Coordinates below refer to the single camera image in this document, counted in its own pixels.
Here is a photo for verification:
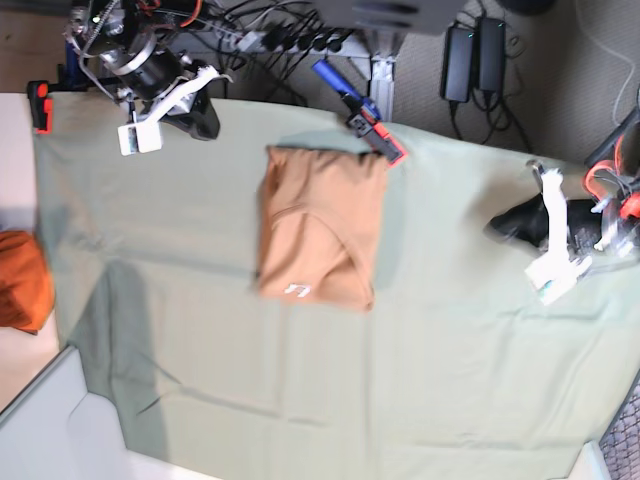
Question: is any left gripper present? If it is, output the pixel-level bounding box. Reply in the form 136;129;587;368
485;160;601;260

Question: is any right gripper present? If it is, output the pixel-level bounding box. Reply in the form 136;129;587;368
117;65;232;141

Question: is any tan orange T-shirt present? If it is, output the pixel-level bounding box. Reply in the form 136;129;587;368
257;146;387;312

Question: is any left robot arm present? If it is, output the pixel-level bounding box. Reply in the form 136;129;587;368
488;105;639;257

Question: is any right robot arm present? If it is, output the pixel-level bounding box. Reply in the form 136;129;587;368
65;1;226;155

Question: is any white power strip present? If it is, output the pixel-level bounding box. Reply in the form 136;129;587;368
214;27;371;58

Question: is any blue clamp at middle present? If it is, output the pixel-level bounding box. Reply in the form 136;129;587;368
312;59;407;166

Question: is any black power adapter pair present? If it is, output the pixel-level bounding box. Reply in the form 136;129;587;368
440;16;506;103

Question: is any light green table cloth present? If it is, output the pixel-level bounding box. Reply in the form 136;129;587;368
34;93;639;479

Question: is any purple patterned mat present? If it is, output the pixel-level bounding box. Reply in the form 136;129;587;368
599;382;640;480

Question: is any dark orange folded garment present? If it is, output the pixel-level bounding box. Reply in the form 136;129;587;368
1;230;55;335

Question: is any grey plastic bin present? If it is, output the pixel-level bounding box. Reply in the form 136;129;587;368
0;345;132;480

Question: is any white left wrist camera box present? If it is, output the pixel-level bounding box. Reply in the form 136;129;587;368
525;250;593;306

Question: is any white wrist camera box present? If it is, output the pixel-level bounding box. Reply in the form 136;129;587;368
117;121;163;156
525;250;593;306

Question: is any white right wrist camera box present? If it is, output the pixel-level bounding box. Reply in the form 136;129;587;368
117;121;163;156

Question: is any aluminium frame post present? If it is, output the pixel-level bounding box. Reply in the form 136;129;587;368
357;29;406;122

